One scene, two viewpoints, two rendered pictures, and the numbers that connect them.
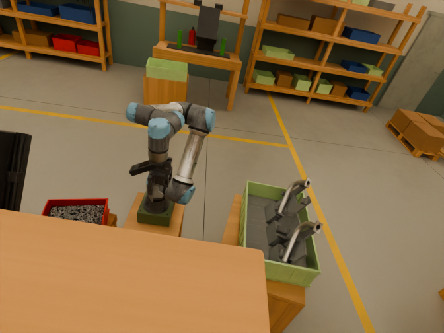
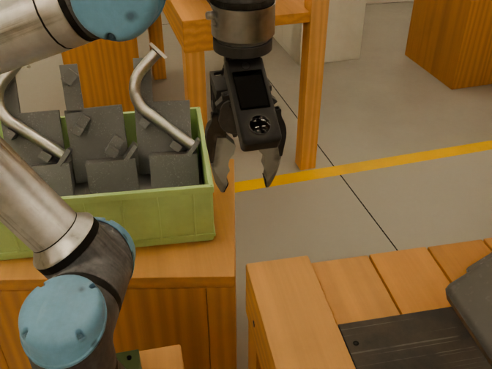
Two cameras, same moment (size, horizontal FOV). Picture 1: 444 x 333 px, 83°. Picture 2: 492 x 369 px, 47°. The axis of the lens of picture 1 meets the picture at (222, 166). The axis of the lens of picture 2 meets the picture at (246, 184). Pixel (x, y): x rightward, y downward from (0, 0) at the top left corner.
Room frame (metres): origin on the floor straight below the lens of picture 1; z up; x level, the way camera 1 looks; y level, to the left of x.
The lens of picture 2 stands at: (0.82, 0.89, 1.74)
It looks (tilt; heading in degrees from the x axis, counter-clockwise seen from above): 35 degrees down; 263
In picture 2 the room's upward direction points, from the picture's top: straight up
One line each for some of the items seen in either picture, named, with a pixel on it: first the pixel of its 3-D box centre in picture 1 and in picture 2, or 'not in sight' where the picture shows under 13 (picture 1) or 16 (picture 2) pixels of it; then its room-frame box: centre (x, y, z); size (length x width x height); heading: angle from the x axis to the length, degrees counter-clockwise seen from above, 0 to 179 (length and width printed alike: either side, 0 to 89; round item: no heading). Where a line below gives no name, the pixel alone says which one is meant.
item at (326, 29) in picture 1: (324, 50); not in sight; (6.00, -1.59, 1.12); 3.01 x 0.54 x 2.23; 99
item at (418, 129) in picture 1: (423, 133); not in sight; (4.91, -3.79, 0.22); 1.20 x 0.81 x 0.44; 4
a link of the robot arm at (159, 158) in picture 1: (158, 152); (240, 20); (0.75, 0.24, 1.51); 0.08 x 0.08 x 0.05
